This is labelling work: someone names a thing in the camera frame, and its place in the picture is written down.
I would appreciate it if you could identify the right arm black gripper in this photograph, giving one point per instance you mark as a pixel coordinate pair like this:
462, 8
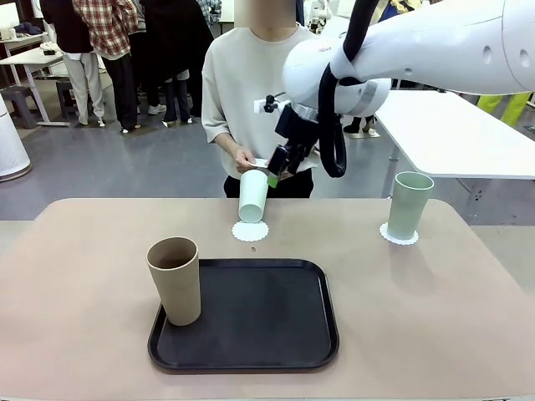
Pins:
297, 129

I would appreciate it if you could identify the small white paper card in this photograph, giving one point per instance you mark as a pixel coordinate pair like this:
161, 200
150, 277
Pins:
260, 163

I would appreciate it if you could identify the pale mint green cup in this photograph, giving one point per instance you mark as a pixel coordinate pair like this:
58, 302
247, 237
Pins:
253, 196

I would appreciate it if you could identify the white scalloped paper coaster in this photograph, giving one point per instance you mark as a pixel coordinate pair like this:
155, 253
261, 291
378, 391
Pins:
399, 242
251, 233

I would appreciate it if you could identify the sage green cup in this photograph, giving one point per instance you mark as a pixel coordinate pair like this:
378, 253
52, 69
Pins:
407, 209

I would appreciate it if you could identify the beige cup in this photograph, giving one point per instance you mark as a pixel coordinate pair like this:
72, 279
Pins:
177, 292

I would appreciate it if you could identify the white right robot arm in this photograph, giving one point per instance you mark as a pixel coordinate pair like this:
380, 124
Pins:
439, 46

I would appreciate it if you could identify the person's right forearm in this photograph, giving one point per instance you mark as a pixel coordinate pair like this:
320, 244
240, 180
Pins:
229, 145

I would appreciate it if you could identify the person's right hand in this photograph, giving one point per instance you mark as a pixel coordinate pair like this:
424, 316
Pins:
244, 160

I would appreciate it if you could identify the person in beige sweater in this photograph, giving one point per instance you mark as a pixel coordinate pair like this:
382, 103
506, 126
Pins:
234, 83

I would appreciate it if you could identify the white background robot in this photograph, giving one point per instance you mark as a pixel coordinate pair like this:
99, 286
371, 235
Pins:
319, 12

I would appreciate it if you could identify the large white table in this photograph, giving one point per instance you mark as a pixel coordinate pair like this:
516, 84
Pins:
439, 133

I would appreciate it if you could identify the black plastic tray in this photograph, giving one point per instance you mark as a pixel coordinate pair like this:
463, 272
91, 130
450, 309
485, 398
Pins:
259, 317

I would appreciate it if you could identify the person in black clothes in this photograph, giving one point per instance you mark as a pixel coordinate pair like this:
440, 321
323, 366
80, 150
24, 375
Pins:
175, 42

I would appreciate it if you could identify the person dark jacket light trousers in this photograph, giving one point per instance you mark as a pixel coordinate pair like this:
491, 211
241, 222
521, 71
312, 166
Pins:
83, 79

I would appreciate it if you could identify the person in plaid shirt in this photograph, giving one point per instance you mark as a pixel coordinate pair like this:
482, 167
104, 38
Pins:
108, 25

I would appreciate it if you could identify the person in yellow-green trousers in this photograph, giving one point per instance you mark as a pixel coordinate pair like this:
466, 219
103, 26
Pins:
505, 106

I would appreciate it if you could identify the dark grey step stool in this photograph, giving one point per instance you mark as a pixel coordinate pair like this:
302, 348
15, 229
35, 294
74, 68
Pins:
21, 94
67, 89

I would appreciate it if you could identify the white cylindrical air purifier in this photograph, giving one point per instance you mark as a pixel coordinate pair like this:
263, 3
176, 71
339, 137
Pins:
12, 142

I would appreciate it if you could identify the grey desk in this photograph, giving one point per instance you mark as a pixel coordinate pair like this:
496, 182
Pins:
29, 56

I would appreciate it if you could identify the dark blue cloth pile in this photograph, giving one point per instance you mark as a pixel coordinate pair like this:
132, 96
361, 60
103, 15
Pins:
29, 28

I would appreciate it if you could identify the white mug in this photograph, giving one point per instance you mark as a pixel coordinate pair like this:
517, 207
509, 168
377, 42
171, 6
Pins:
11, 32

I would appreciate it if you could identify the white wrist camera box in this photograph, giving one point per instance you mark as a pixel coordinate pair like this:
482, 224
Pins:
259, 105

